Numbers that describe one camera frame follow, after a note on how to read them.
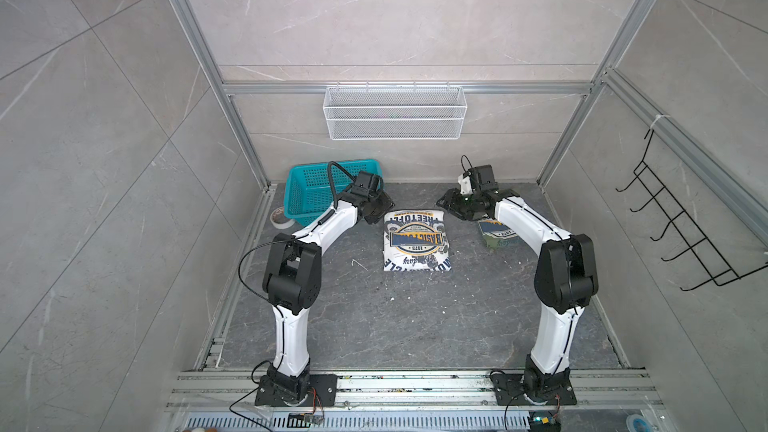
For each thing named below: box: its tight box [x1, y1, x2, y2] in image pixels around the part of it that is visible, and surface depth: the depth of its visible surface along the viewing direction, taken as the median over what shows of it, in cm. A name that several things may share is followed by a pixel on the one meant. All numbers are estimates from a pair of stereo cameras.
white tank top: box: [383, 209, 452, 272], surface depth 97 cm
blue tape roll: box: [626, 414, 653, 432], surface depth 70 cm
